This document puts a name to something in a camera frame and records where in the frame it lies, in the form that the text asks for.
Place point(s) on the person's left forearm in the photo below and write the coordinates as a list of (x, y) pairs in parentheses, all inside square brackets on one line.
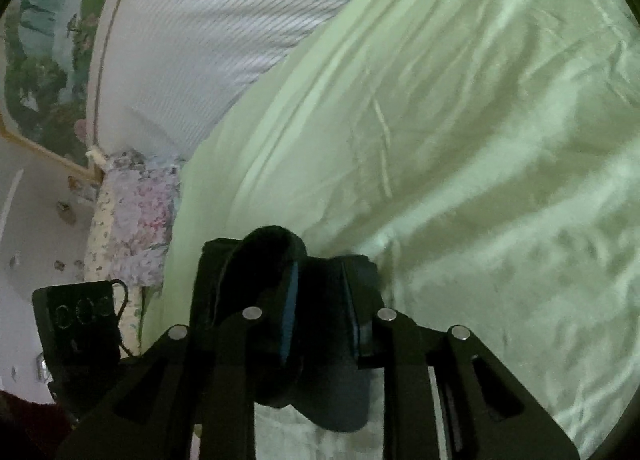
[(25, 425)]

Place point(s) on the framed landscape painting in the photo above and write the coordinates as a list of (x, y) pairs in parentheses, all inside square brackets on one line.
[(45, 40)]

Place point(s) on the green bed sheet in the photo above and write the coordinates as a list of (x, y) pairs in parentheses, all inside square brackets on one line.
[(450, 140)]

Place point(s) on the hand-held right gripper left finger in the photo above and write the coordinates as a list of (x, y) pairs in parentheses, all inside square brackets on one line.
[(291, 310)]

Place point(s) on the black pants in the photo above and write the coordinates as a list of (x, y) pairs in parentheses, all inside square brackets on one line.
[(270, 240)]

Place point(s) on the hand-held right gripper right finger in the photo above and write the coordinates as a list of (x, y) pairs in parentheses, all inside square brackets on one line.
[(351, 310)]

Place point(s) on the pink floral pillow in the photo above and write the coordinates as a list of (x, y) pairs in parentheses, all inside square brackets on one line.
[(145, 220)]

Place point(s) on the white striped duvet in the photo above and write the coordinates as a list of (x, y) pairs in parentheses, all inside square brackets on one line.
[(200, 40)]

